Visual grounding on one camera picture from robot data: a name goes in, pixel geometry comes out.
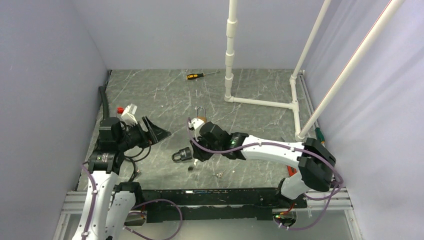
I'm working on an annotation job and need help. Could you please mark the brass padlock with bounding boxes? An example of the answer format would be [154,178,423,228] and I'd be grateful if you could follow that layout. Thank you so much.
[196,106,207,123]

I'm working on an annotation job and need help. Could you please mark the red handle pliers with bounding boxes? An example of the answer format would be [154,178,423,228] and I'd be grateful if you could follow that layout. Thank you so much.
[286,165,298,177]

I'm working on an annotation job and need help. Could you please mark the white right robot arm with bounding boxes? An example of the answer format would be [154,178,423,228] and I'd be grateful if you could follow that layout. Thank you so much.
[186,118,336,208]

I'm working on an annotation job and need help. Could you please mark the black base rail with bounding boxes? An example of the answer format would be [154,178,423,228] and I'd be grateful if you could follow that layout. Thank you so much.
[133,187,308,223]

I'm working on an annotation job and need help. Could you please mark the black padlock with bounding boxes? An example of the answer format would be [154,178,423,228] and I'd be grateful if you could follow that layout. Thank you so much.
[171,147,193,163]

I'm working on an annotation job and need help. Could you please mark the white pvc pipe frame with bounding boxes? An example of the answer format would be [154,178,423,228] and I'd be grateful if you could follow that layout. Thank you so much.
[224,0,404,142]

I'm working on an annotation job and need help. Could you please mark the green handle screwdriver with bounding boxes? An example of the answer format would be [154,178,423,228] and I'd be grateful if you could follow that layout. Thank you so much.
[314,127,326,145]

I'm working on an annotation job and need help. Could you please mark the black loose cable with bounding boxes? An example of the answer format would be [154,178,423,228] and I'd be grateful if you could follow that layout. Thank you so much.
[123,145,153,181]

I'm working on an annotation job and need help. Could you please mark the yellow black screwdriver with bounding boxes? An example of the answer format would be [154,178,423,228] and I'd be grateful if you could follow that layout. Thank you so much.
[186,70,220,80]

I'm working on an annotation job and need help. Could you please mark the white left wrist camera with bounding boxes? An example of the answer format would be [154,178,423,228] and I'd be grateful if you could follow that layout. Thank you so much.
[116,103,138,126]

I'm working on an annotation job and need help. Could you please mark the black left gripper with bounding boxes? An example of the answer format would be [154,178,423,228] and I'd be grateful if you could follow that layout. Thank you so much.
[117,115,171,151]

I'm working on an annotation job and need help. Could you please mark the black corrugated hose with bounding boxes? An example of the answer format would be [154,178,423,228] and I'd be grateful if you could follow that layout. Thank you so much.
[98,85,111,121]

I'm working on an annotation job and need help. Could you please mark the silver key bunch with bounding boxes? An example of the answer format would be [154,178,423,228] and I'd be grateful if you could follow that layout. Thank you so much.
[214,170,226,179]

